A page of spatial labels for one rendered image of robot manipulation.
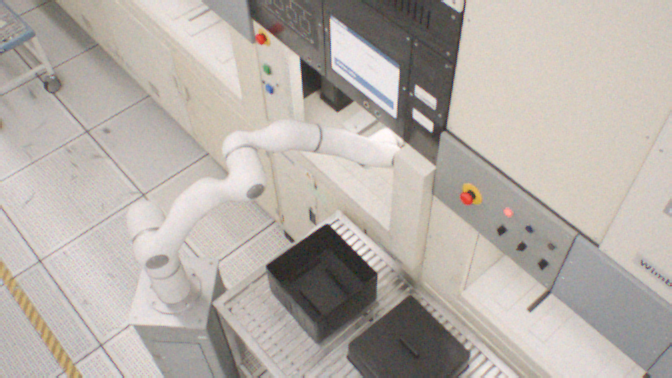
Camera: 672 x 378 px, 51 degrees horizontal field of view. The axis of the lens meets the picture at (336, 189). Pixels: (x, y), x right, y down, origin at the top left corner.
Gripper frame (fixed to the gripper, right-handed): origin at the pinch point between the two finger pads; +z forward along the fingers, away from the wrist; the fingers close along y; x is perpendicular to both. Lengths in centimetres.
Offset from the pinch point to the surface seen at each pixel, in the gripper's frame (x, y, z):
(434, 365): -33, 59, -49
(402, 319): -33, 41, -46
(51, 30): -120, -280, -58
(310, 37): 33, -26, -30
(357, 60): 38.5, -4.4, -28.7
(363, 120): -29.7, -32.3, -2.8
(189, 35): -35, -125, -28
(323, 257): -43, 1, -49
